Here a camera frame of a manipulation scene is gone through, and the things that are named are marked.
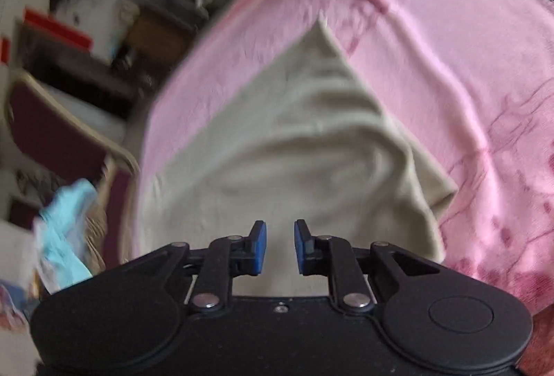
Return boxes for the long red couplet banner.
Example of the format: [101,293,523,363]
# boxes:
[24,8,93,52]

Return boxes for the wooden cabinet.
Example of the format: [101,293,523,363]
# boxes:
[110,6,195,69]

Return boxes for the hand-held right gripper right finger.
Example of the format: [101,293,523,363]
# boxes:
[294,219,447,314]

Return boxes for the light blue garment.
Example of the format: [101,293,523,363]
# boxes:
[35,179,98,294]

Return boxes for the maroon chair with gold frame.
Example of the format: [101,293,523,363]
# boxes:
[4,71,139,273]

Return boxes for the beige shorts with dark trim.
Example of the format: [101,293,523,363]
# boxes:
[138,15,459,299]

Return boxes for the person's right forearm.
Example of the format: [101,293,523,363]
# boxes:
[517,307,554,376]

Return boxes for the beige knitted cloth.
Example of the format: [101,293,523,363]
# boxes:
[84,168,114,273]

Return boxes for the pink printed towel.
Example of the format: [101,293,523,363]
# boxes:
[130,0,554,316]

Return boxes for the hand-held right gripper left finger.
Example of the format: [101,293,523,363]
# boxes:
[118,220,267,313]

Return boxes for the wall poster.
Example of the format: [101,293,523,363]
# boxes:
[0,283,31,331]

